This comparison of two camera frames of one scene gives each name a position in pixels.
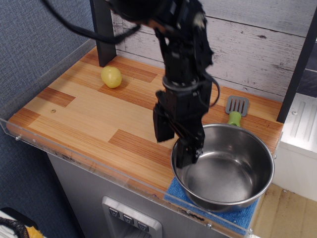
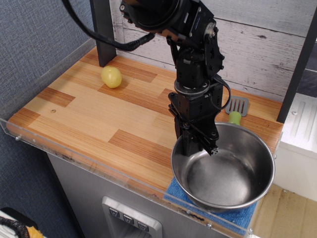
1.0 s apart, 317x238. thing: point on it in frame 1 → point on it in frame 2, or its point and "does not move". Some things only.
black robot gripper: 186,100 → 196,103
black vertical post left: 102,19 does not move
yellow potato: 111,77 does not move
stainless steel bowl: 236,165 does not move
